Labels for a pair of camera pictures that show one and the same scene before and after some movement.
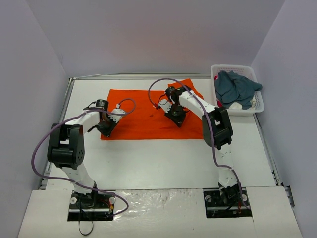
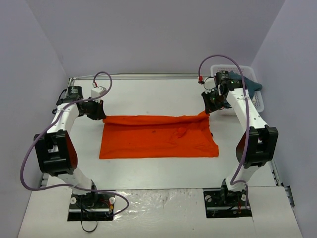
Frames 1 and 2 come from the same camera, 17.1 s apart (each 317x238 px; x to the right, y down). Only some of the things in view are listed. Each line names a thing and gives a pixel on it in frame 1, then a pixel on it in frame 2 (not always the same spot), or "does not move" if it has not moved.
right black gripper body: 175,118 to 208,102
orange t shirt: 144,120 to 157,136
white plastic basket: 246,71 does not move
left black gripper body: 106,129 to 96,110
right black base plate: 215,208 does not move
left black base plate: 93,206 does not move
